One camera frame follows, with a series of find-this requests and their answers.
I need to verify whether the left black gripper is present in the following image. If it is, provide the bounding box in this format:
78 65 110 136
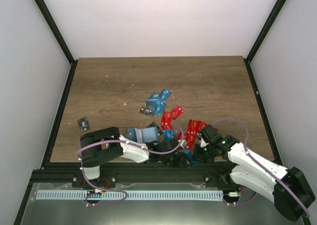
159 152 193 169

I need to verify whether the blue card with grey stripe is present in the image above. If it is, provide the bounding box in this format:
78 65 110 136
183 149 198 166

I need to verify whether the teal leather card holder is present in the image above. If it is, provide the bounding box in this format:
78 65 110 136
126 127 159 143

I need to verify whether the black card pile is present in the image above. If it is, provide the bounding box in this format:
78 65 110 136
77 116 90 132

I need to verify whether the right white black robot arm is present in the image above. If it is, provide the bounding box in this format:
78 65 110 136
193 125 316 222

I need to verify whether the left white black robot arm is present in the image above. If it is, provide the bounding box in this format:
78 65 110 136
77 126 193 187

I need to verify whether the red VIP card far right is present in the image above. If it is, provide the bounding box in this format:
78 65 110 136
176 132 197 150

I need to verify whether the blue card centre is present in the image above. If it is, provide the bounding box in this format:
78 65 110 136
163 129 177 142

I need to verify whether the black card near holder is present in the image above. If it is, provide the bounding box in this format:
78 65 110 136
148 121 163 136

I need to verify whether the red VIP card centre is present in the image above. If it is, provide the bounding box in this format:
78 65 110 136
160 111 173 130

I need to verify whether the blue card lower pile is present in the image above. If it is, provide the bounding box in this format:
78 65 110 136
152 102 166 115

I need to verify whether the grey metal tray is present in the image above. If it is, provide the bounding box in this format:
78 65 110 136
21 183 289 225

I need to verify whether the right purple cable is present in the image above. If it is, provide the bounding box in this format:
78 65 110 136
210 117 311 218

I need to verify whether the purple cable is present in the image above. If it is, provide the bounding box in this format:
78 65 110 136
76 125 185 191
210 117 311 218

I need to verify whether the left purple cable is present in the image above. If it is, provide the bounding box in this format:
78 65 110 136
76 125 185 191

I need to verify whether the black aluminium front rail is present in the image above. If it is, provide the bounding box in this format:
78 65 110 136
30 162 239 189

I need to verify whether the light blue slotted cable duct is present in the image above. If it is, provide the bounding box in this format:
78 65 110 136
36 190 223 201

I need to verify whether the right black frame post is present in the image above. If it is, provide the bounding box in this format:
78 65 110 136
244 0 287 64

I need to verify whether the black frame post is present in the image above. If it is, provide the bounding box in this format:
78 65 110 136
244 0 287 64
26 0 76 65

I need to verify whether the left black frame post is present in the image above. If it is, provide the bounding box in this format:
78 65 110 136
26 0 76 65

